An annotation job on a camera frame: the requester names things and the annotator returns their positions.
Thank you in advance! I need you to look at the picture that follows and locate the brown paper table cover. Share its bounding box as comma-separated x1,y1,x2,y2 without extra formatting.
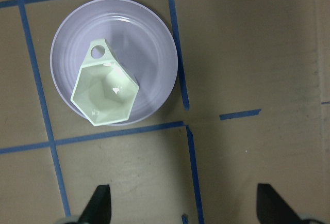
1,0,329,223

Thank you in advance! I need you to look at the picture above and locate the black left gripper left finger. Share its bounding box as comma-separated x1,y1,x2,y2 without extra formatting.
77,184,111,224

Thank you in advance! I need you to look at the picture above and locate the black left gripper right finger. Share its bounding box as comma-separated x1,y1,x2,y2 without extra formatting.
257,183,302,223

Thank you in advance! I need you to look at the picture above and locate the lilac round plate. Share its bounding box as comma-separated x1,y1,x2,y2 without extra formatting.
50,0,178,125

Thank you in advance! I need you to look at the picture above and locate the white faceted mug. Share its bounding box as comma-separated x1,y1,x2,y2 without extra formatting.
71,39,139,126

